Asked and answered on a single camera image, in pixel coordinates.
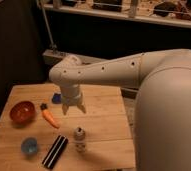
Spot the black white striped block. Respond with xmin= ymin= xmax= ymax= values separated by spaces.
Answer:
xmin=42 ymin=135 xmax=68 ymax=169

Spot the small blue bowl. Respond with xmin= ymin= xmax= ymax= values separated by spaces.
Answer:
xmin=21 ymin=137 xmax=38 ymax=155

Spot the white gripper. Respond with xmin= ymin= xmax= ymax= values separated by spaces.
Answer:
xmin=60 ymin=84 xmax=86 ymax=115

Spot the wooden table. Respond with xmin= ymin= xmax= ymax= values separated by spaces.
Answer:
xmin=0 ymin=84 xmax=135 ymax=171

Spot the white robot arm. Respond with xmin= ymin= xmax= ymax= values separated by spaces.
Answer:
xmin=49 ymin=49 xmax=191 ymax=171

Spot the small clear bottle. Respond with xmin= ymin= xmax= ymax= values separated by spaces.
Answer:
xmin=73 ymin=127 xmax=86 ymax=153

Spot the orange toy carrot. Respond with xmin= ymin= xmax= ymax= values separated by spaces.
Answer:
xmin=40 ymin=103 xmax=60 ymax=129

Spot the red bowl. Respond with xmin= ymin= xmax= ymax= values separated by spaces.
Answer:
xmin=9 ymin=101 xmax=36 ymax=124

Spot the blue small object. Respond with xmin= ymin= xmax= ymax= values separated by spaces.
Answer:
xmin=52 ymin=93 xmax=61 ymax=104

